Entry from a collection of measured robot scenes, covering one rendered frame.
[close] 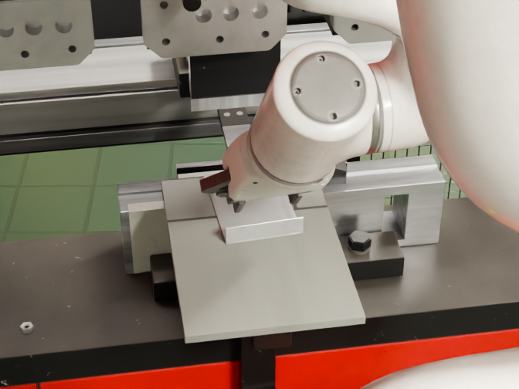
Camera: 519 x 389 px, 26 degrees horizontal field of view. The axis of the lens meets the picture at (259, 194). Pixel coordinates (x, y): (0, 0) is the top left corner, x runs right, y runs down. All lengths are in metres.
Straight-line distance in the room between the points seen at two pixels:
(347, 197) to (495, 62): 0.87
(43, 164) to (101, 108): 1.61
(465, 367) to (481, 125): 0.10
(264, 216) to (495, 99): 0.78
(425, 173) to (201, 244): 0.32
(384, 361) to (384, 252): 0.13
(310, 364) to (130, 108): 0.44
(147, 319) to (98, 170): 1.81
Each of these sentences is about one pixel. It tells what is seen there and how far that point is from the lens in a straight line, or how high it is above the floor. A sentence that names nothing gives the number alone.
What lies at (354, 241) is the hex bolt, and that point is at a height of 0.92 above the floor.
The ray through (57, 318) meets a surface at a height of 0.88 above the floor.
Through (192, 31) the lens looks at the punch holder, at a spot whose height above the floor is 1.20.
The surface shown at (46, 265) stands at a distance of 1.40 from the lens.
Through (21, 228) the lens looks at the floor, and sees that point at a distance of 2.92.
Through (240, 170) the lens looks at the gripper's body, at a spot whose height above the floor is 1.16.
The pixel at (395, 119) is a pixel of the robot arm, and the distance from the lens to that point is 0.93.
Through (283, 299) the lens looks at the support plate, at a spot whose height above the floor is 1.00.
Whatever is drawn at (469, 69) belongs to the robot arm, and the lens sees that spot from 0.48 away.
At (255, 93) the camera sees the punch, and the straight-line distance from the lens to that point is 1.26.
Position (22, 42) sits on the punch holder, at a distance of 1.17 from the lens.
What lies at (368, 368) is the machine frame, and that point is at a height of 0.79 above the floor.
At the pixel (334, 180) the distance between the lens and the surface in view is 1.34.
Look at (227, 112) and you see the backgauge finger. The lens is 1.41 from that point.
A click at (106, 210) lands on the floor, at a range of 2.94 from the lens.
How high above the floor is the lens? 1.75
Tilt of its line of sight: 36 degrees down
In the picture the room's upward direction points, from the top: straight up
